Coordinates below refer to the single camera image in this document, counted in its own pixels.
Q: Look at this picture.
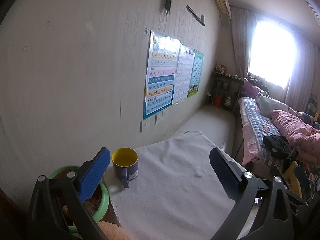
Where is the white wall socket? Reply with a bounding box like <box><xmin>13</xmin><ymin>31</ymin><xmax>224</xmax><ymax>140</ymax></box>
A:
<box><xmin>155</xmin><ymin>111</ymin><xmax>163</xmax><ymax>125</ymax></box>

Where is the white chart poster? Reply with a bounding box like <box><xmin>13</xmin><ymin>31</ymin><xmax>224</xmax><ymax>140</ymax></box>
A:
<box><xmin>172</xmin><ymin>44</ymin><xmax>195</xmax><ymax>105</ymax></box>

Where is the left fuzzy tan sleeve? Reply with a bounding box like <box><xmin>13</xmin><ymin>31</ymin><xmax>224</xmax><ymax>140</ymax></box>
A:
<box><xmin>98</xmin><ymin>221</ymin><xmax>131</xmax><ymax>240</ymax></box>

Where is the navy yellow mug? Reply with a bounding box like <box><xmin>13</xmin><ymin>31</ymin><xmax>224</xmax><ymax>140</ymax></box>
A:
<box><xmin>111</xmin><ymin>147</ymin><xmax>139</xmax><ymax>189</ymax></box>

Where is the blue pinyin wall poster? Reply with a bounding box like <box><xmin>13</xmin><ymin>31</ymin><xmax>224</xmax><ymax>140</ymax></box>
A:
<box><xmin>143</xmin><ymin>30</ymin><xmax>181</xmax><ymax>119</ymax></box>

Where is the black clothing on bed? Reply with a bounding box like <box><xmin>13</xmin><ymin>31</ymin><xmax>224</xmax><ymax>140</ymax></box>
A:
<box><xmin>263</xmin><ymin>135</ymin><xmax>298</xmax><ymax>160</ymax></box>

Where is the light window curtain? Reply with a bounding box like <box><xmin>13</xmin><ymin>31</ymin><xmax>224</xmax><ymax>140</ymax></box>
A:
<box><xmin>230</xmin><ymin>7</ymin><xmax>258</xmax><ymax>78</ymax></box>

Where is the pink quilt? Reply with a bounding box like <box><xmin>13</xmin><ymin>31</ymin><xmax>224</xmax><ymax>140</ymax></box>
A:
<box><xmin>271</xmin><ymin>110</ymin><xmax>319</xmax><ymax>165</ymax></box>

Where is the green red trash bin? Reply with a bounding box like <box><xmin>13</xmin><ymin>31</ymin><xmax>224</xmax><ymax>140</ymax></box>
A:
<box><xmin>48</xmin><ymin>165</ymin><xmax>110</xmax><ymax>233</ymax></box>

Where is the bed with plaid sheet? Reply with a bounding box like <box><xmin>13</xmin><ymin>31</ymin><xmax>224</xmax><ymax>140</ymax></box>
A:
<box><xmin>238</xmin><ymin>77</ymin><xmax>319</xmax><ymax>168</ymax></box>

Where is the white wall switch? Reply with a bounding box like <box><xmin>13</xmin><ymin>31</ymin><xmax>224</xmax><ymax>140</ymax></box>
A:
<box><xmin>139</xmin><ymin>119</ymin><xmax>150</xmax><ymax>133</ymax></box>

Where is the dark bedside shelf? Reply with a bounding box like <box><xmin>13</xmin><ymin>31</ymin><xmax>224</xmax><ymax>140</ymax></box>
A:
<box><xmin>205</xmin><ymin>64</ymin><xmax>244</xmax><ymax>115</ymax></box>

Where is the green cartoon poster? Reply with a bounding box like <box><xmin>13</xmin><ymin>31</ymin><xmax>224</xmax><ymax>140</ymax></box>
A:
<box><xmin>187</xmin><ymin>50</ymin><xmax>204</xmax><ymax>98</ymax></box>

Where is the white table cloth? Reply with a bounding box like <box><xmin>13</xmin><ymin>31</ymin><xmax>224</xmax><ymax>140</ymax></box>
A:
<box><xmin>104</xmin><ymin>131</ymin><xmax>235</xmax><ymax>239</ymax></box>

